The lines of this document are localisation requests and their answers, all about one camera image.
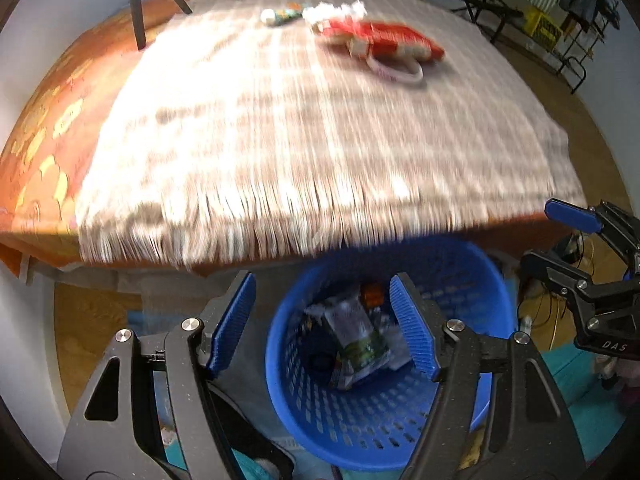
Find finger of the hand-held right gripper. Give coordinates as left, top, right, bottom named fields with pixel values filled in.
left=544, top=198, right=640, bottom=266
left=520, top=251, right=608, bottom=311

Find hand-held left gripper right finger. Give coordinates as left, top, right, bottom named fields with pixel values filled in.
left=389, top=274, right=587, bottom=480

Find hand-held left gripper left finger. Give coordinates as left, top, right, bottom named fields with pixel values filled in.
left=56, top=270, right=258, bottom=480

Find green and white tissue pack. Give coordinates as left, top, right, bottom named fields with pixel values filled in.
left=324, top=304, right=397, bottom=392

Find white plastic bag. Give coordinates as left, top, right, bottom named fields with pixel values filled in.
left=300, top=296, right=361, bottom=346

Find blue plastic mesh basket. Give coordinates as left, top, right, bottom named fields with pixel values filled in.
left=265, top=236, right=519, bottom=472

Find teal floor mat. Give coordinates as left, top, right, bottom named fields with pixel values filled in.
left=125, top=310, right=636, bottom=480

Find black metal drying rack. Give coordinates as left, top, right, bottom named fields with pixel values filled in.
left=547, top=0, right=623, bottom=95

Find yellow plastic crate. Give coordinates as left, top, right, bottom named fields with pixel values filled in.
left=521, top=7, right=562, bottom=42

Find beige checked tablecloth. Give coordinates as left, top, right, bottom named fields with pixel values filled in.
left=75, top=0, right=588, bottom=266

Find orange patterned table cover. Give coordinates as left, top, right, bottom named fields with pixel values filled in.
left=0, top=0, right=576, bottom=281

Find red white snack packet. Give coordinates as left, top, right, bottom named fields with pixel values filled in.
left=320, top=19, right=446, bottom=63

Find small green and white tube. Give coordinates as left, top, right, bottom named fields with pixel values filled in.
left=260, top=5, right=304, bottom=27

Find crumpled white tissue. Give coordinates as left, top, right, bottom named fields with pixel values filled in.
left=301, top=0, right=367, bottom=28

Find tangled floor cables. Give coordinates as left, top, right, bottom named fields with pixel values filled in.
left=517, top=235, right=596, bottom=353

